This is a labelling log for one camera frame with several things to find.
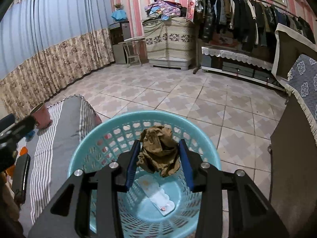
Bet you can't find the blue lace sofa cover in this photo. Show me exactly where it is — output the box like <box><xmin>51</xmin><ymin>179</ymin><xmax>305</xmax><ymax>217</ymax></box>
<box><xmin>285</xmin><ymin>54</ymin><xmax>317</xmax><ymax>142</ymax></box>

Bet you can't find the black phone case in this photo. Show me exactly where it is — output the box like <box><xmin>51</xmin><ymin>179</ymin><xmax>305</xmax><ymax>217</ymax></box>
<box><xmin>12</xmin><ymin>154</ymin><xmax>31</xmax><ymax>206</ymax></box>

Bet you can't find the small folding table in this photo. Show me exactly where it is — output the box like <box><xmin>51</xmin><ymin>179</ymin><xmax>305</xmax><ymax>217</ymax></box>
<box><xmin>119</xmin><ymin>36</ymin><xmax>145</xmax><ymax>67</ymax></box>

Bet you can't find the grey striped table cloth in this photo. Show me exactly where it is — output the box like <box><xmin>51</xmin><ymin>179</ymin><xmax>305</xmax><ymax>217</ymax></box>
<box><xmin>19</xmin><ymin>95</ymin><xmax>101</xmax><ymax>236</ymax></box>

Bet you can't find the blue floral curtain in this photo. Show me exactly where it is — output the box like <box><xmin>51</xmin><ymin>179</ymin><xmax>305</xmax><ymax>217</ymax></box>
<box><xmin>1</xmin><ymin>0</ymin><xmax>115</xmax><ymax>118</ymax></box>

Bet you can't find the pile of clothes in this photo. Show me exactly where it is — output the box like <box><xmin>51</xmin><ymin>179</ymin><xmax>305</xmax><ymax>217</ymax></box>
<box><xmin>145</xmin><ymin>0</ymin><xmax>187</xmax><ymax>20</ymax></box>

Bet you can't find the light blue plastic basket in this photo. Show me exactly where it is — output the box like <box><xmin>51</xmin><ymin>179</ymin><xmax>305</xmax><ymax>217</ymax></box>
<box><xmin>68</xmin><ymin>111</ymin><xmax>221</xmax><ymax>237</ymax></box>

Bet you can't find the brown armchair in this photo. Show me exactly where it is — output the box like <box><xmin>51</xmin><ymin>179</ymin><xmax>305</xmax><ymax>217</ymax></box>
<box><xmin>268</xmin><ymin>23</ymin><xmax>317</xmax><ymax>237</ymax></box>

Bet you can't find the clothes rack with garments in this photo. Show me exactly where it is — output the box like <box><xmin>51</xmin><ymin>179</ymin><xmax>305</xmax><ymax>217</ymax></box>
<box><xmin>186</xmin><ymin>0</ymin><xmax>316</xmax><ymax>76</ymax></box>

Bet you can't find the brown paper bag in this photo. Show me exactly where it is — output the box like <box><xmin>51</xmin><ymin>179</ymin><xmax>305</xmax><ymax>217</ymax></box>
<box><xmin>137</xmin><ymin>126</ymin><xmax>180</xmax><ymax>178</ymax></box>

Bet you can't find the low tv stand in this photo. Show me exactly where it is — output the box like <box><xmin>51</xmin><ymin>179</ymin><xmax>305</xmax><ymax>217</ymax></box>
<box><xmin>200</xmin><ymin>46</ymin><xmax>285</xmax><ymax>91</ymax></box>

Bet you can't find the cloth covered cabinet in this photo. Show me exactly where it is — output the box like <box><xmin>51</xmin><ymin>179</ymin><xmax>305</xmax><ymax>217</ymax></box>
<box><xmin>142</xmin><ymin>17</ymin><xmax>196</xmax><ymax>70</ymax></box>

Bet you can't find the water dispenser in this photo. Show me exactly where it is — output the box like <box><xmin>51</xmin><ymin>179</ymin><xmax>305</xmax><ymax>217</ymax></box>
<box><xmin>109</xmin><ymin>21</ymin><xmax>131</xmax><ymax>64</ymax></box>

